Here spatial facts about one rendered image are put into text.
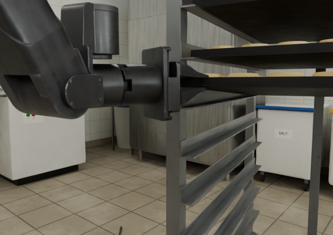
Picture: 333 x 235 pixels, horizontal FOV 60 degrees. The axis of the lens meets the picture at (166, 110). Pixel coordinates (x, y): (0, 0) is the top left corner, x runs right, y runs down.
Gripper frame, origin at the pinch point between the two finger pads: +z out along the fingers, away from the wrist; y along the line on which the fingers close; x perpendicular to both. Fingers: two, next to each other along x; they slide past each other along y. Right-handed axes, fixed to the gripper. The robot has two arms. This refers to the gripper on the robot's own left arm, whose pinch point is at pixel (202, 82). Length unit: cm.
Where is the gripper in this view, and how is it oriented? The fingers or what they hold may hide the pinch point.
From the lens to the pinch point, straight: 47.0
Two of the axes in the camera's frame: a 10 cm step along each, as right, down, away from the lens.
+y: -0.2, -9.9, -1.2
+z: 8.6, -0.8, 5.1
